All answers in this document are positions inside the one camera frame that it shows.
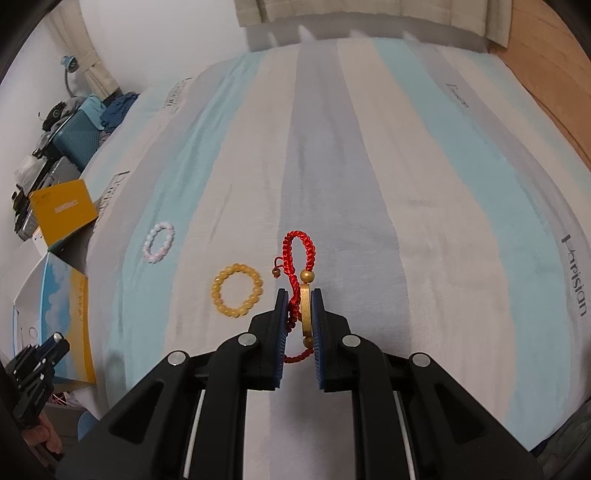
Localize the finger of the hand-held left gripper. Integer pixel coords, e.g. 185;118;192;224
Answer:
34;332;64;360
44;340;71;371

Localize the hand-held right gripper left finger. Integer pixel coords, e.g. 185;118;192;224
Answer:
55;288;290;480

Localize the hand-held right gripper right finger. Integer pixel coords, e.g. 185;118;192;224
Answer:
310;288;546;480

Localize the sky print cardboard box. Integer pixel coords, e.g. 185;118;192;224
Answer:
13;253;99;385

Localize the yellow bead bracelet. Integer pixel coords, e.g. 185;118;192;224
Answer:
212;263;264;317

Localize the red cord gold bar bracelet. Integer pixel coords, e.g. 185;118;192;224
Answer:
271;231;320;364

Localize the white bead bracelet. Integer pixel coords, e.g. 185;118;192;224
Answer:
143;222;177;264

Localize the person's left hand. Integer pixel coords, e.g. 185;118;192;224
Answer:
20;416;64;457

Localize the yellow cardboard box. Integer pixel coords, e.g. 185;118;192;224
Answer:
28;179;100;248

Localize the striped bed sheet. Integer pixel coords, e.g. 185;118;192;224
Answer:
81;36;591;480

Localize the teal suitcase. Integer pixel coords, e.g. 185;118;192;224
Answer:
50;108;103;171

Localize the light blue towel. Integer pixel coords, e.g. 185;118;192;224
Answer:
78;95;106;131

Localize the dark blue cloth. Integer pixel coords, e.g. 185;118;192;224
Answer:
102;92;140;128

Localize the blue desk lamp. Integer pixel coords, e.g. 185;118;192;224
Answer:
61;55;85;101

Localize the beige side curtain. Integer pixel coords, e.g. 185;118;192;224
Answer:
78;0;122;100

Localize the wooden headboard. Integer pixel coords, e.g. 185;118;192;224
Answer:
493;0;591;168

